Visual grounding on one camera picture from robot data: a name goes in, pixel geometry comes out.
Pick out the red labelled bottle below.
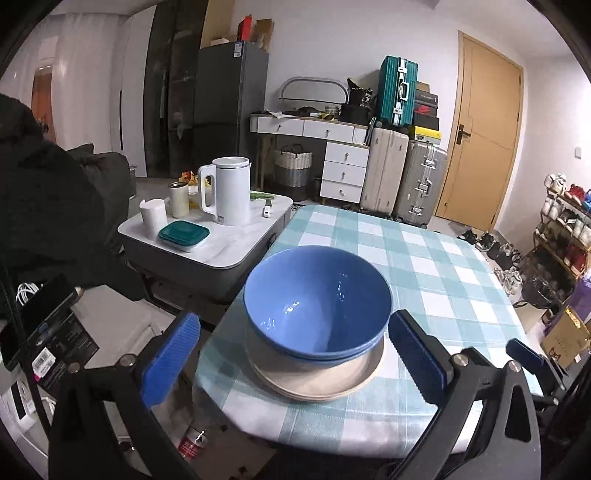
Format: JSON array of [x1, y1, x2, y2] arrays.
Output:
[[178, 427, 208, 462]]

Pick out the black labelled box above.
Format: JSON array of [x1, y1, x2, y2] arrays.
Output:
[[30, 309, 100, 393]]

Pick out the white drawer unit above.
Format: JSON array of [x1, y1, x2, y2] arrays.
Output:
[[320, 141, 370, 204]]

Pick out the purple plastic bag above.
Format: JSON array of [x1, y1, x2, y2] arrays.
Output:
[[566, 274, 591, 324]]

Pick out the cream tumbler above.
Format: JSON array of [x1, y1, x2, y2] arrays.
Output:
[[167, 181, 190, 219]]

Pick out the teal suitcase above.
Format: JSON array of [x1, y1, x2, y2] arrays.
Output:
[[376, 55, 419, 127]]

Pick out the dark tall cabinet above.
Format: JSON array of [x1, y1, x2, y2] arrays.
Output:
[[144, 0, 208, 178]]

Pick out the dark grey fridge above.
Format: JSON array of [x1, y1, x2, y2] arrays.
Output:
[[193, 41, 270, 181]]

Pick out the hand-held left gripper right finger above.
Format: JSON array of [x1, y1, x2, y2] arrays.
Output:
[[388, 309, 542, 480]]

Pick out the white electric kettle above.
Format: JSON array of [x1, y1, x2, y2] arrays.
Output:
[[198, 157, 252, 226]]

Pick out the beige suitcase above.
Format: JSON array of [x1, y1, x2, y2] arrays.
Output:
[[360, 124, 409, 217]]

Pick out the pile of shoes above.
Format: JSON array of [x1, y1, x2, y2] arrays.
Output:
[[455, 228, 525, 296]]

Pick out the white coiled cable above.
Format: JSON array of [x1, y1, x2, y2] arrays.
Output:
[[16, 282, 42, 305]]

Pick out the white wardrobe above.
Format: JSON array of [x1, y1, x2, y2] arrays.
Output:
[[111, 4, 155, 167]]

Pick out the black sofa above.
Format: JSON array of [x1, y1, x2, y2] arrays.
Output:
[[69, 143, 134, 213]]

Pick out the grey white side table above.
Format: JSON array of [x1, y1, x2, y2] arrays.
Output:
[[117, 191, 295, 303]]

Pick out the light wooden door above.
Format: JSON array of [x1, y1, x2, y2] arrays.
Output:
[[434, 30, 525, 232]]

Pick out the white cup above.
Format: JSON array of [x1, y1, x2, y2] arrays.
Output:
[[140, 198, 167, 232]]

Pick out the teal lidded food container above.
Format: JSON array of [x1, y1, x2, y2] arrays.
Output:
[[158, 220, 209, 252]]

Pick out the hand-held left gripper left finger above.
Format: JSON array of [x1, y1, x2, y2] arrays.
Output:
[[48, 311, 202, 480]]

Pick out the arched mirror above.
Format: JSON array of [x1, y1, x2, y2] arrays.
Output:
[[279, 77, 348, 114]]

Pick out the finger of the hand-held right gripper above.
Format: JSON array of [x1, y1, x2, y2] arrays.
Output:
[[506, 338, 571, 395]]

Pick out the orange wooden door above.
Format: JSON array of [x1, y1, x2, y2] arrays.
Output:
[[31, 67, 57, 144]]

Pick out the printed cardboard box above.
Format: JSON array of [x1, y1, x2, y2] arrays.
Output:
[[540, 307, 591, 370]]

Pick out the woven laundry basket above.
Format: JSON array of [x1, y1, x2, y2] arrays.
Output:
[[273, 144, 314, 188]]

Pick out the rows of sneakers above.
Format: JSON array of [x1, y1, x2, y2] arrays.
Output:
[[540, 173, 591, 278]]

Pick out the teal checked tablecloth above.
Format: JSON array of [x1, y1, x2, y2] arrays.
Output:
[[193, 204, 546, 460]]

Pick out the tall cardboard box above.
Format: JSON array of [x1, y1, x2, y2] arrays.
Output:
[[255, 18, 274, 51]]

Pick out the white dressing desk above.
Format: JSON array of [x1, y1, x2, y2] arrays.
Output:
[[250, 111, 370, 204]]

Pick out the silver suitcase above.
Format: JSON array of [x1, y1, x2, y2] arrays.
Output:
[[394, 138, 448, 228]]

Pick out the black bag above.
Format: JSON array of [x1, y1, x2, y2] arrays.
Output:
[[341, 78, 378, 124]]

